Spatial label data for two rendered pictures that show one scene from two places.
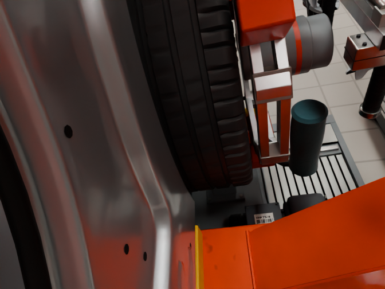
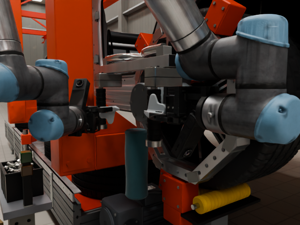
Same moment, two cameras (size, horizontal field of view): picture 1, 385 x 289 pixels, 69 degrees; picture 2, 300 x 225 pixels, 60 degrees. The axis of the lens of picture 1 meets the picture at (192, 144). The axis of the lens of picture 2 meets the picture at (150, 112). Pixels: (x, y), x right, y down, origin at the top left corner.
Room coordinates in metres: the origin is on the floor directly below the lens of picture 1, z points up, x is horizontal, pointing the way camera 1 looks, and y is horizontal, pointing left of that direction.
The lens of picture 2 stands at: (1.14, -1.01, 0.90)
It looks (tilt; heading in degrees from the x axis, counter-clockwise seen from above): 6 degrees down; 131
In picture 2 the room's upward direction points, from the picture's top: straight up
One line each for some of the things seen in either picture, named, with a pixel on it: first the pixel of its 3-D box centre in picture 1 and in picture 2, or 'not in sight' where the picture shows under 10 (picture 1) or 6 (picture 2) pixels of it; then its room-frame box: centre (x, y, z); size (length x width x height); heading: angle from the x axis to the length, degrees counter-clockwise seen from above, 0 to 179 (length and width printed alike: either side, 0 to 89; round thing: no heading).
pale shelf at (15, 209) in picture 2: not in sight; (20, 191); (-0.03, -0.55, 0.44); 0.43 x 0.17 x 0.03; 165
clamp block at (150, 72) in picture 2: not in sight; (163, 77); (0.72, -0.48, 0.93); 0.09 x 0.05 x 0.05; 75
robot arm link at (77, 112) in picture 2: not in sight; (70, 120); (0.50, -0.62, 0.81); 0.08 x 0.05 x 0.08; 30
